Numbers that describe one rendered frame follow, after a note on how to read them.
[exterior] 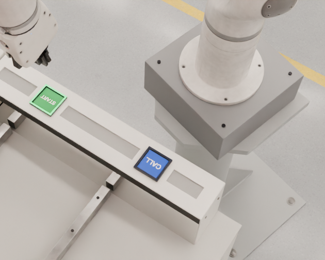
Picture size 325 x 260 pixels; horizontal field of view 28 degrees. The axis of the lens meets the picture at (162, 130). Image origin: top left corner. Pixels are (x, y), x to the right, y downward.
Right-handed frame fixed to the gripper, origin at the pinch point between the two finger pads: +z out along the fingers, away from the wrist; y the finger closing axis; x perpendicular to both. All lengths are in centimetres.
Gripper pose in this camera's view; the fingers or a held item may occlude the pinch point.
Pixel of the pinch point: (39, 55)
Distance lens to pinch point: 123.5
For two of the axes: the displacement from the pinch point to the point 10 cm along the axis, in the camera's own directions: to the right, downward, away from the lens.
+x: -8.4, -4.9, 2.4
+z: 0.7, 3.3, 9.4
